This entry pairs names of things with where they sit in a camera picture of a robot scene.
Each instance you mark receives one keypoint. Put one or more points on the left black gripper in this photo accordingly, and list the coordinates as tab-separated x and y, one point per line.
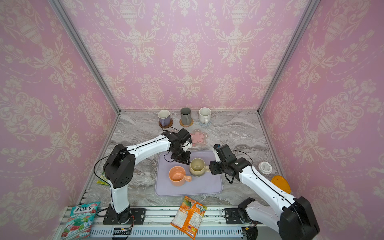
185	159

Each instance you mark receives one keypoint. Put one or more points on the brown wooden coaster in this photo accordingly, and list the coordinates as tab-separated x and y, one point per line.
167	126

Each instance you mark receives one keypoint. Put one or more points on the woven rattan coaster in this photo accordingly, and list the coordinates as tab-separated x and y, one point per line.
183	125

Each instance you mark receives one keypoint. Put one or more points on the grey mug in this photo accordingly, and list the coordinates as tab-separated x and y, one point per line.
186	115

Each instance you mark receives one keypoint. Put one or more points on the red green Fox's candy bag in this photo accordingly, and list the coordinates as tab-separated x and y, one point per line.
80	222

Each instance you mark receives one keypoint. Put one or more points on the white mug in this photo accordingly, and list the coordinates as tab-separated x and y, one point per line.
205	115

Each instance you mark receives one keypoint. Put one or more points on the aluminium front rail frame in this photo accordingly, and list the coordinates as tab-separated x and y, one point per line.
157	224

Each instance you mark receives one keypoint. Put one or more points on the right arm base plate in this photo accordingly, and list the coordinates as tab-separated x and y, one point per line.
236	216

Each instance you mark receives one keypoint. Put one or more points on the orange pink mug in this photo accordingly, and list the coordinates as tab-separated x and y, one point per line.
178	176

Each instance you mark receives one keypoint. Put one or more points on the beige ceramic mug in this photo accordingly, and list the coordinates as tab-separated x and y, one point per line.
198	167

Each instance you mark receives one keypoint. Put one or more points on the white lidded paper cup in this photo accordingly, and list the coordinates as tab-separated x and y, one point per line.
265	168

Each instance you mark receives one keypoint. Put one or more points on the orange snack bag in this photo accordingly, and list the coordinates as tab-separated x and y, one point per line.
189	217

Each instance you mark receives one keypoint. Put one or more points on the blue woven coaster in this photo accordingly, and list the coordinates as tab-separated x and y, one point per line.
205	124

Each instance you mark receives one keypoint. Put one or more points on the yellow lidded cup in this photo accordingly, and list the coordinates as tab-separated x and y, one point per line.
281	183

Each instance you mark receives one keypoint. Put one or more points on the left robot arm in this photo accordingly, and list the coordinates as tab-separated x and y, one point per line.
119	171

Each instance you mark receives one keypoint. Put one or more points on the green yellow Fox's candy bag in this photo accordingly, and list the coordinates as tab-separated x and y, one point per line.
102	180

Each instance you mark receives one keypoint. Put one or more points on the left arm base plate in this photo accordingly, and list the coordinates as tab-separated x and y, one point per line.
135	216

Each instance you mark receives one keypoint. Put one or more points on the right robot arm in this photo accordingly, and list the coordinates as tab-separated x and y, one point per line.
276	195

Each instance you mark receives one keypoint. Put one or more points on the pink flower coaster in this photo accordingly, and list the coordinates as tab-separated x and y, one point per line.
199	138

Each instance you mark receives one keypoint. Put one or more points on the small lavender white cup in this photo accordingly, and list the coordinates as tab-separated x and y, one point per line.
164	118

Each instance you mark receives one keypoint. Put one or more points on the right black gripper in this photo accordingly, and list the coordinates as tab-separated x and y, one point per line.
214	167

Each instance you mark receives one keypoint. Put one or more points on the lavender silicone tray mat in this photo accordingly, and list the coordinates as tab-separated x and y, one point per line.
206	184

